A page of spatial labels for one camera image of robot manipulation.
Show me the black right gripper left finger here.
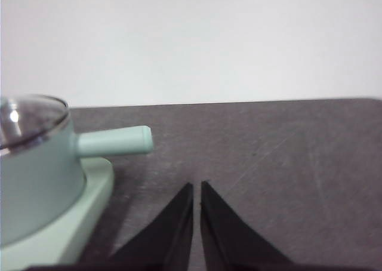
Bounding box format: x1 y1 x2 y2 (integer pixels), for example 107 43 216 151
76 182 195 271

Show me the glass lid green knob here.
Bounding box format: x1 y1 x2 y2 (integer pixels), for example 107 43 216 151
0 94 69 152

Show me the mint green breakfast machine base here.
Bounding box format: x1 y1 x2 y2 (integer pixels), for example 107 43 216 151
0 156 115 271

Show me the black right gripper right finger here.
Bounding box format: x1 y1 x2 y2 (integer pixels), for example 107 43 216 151
200 180 363 271

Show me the mint green steamer pot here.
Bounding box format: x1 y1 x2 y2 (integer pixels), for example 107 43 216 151
0 94 155 250

